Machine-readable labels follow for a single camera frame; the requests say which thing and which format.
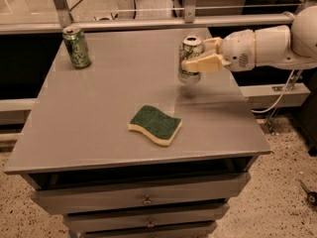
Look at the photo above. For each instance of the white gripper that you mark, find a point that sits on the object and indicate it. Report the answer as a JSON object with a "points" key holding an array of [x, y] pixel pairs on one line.
{"points": [[237, 51]]}

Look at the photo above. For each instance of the white 7up soda can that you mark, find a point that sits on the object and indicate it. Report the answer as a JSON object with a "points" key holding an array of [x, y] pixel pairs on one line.
{"points": [[191, 47]]}

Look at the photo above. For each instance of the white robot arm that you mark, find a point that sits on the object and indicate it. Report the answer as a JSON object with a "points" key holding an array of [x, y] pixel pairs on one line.
{"points": [[281, 47]]}

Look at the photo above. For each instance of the green and yellow sponge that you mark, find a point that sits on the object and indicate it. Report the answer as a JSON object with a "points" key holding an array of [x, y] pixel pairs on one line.
{"points": [[155, 125]]}

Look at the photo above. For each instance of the green soda can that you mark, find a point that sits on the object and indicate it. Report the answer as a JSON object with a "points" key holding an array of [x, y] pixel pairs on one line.
{"points": [[76, 46]]}

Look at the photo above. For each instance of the grey metal railing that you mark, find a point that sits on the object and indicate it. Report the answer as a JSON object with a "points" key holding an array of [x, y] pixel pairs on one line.
{"points": [[48, 16]]}

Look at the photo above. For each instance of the grey drawer cabinet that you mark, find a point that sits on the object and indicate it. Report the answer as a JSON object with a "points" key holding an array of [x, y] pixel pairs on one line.
{"points": [[123, 149]]}

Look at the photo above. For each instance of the black caster wheel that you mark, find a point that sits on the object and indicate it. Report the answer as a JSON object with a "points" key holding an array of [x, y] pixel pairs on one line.
{"points": [[311, 195]]}

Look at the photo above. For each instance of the bottom grey drawer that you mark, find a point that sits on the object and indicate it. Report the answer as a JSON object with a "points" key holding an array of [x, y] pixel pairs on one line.
{"points": [[185, 230]]}

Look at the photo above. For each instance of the grey drawer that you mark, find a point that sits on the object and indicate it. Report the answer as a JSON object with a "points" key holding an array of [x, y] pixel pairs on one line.
{"points": [[139, 194], [185, 230], [146, 218]]}

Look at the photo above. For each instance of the top grey drawer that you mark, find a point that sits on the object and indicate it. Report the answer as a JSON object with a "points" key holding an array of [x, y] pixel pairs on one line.
{"points": [[139, 194]]}

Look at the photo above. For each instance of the middle grey drawer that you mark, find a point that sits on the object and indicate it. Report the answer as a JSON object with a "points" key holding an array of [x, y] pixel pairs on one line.
{"points": [[146, 218]]}

